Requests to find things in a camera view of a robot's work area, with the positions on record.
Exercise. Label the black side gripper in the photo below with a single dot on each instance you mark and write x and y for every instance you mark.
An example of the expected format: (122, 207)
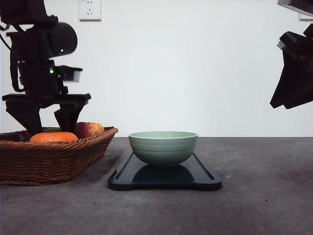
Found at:
(42, 91)
(295, 86)

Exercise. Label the light green bowl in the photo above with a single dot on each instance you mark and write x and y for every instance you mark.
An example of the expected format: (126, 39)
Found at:
(163, 148)

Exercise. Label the black side robot arm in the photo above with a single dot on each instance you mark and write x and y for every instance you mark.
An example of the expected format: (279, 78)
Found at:
(38, 38)

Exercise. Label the brown wicker basket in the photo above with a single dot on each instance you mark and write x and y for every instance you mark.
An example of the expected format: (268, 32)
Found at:
(31, 163)

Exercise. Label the dark green avocado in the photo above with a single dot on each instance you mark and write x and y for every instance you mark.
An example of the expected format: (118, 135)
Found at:
(51, 130)

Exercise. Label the orange tangerine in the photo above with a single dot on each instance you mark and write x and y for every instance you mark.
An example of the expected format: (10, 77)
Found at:
(53, 137)

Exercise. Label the red yellow apple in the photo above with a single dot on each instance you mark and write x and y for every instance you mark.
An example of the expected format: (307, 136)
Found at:
(89, 129)

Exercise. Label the dark purple eggplant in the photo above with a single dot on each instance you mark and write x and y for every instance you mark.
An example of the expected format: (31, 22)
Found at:
(15, 136)

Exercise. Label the dark rectangular tray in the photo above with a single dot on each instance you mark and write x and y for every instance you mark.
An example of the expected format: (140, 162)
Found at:
(193, 174)

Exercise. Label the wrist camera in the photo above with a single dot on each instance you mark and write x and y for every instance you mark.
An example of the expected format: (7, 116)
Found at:
(301, 6)
(68, 74)

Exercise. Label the black cable left side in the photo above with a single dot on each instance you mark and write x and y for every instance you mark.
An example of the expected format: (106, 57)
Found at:
(14, 67)

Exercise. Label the white wall socket right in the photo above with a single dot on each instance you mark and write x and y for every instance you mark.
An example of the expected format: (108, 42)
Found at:
(305, 18)

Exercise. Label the white wall socket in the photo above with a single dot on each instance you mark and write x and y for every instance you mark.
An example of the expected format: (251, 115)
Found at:
(305, 18)
(89, 11)

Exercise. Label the white wall socket left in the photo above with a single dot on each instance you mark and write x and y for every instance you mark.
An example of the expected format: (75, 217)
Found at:
(89, 11)

